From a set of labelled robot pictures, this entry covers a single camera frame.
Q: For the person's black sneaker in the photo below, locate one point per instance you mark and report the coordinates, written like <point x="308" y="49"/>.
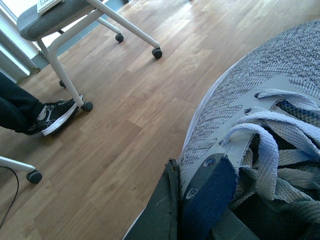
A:
<point x="56" y="115"/>

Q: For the person's dark trouser leg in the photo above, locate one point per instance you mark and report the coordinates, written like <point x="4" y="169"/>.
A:
<point x="19" y="109"/>

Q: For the white chair leg with caster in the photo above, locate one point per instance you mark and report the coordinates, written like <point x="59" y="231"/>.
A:
<point x="32" y="174"/>

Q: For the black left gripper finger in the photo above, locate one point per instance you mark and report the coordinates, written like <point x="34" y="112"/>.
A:
<point x="159" y="219"/>

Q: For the grey sneaker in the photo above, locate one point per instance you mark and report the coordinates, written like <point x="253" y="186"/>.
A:
<point x="250" y="164"/>

